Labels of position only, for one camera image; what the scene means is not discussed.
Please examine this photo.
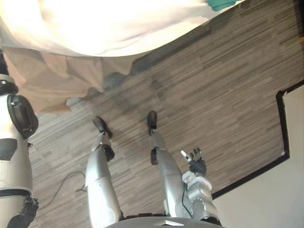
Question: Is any white bed sheet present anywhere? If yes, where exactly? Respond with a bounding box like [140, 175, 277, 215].
[0, 0, 245, 58]

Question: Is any green cloth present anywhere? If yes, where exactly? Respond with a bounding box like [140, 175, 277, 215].
[206, 0, 239, 12]

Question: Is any robot torso grey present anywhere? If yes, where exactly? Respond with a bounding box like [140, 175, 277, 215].
[104, 209, 223, 228]

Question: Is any robot leg silver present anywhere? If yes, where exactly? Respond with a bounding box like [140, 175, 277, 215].
[148, 128, 192, 216]
[85, 132, 124, 228]

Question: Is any robot left leg silver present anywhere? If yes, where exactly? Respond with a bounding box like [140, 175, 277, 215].
[85, 132, 124, 228]

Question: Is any robot right leg silver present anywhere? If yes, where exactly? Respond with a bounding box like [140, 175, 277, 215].
[148, 128, 192, 216]

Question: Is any robot right foot dark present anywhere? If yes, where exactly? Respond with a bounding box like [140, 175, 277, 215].
[147, 111, 159, 130]

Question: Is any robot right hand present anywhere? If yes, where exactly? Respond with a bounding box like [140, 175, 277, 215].
[180, 147, 208, 177]

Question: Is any black baseboard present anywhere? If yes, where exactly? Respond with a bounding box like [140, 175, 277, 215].
[210, 79, 304, 200]

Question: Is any robot left foot dark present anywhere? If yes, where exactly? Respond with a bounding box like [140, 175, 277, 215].
[92, 116, 114, 139]

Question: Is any beige bed skirt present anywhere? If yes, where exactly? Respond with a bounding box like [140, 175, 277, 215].
[3, 46, 136, 115]

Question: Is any black cable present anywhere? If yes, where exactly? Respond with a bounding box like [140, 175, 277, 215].
[44, 171, 89, 208]

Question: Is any robot foot dark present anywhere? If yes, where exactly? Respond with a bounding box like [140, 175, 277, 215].
[147, 111, 159, 130]
[92, 116, 114, 139]

